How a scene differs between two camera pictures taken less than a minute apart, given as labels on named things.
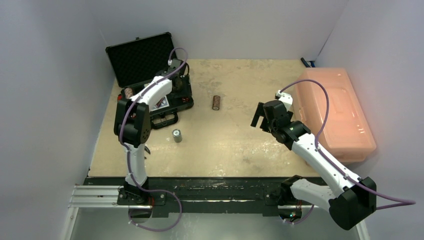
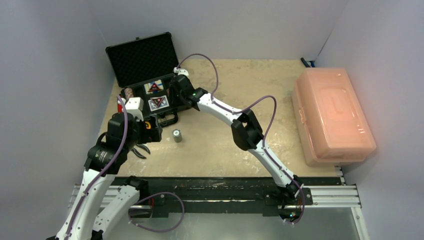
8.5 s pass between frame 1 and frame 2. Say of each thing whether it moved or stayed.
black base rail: stayed
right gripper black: moved
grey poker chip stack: stayed
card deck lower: stayed
